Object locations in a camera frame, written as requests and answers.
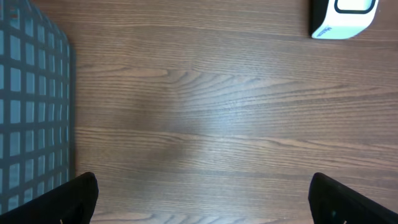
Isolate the white barcode scanner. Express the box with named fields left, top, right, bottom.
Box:
left=309, top=0, right=379, bottom=40

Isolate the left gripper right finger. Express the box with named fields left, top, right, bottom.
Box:
left=308, top=172, right=397, bottom=224

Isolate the grey plastic basket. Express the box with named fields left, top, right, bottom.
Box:
left=1, top=0, right=75, bottom=213

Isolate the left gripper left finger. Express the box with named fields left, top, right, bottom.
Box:
left=1, top=172, right=99, bottom=224

